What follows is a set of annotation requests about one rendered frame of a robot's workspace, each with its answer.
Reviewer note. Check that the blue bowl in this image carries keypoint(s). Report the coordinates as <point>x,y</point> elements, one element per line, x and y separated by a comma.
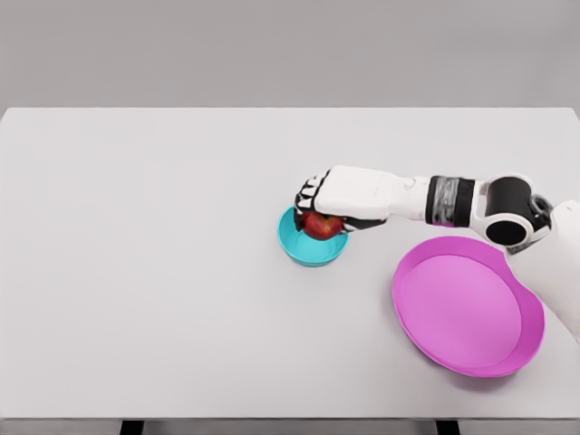
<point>308,251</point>

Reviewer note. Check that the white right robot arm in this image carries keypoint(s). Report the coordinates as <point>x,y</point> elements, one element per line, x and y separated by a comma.
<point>498,204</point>

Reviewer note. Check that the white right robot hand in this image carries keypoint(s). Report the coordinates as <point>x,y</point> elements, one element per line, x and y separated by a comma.
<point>349,192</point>

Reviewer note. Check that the red apple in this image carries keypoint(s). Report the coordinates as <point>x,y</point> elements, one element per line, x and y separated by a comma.
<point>322,225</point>

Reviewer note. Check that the pink plate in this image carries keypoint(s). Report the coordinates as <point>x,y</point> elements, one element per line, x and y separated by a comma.
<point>462,308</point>

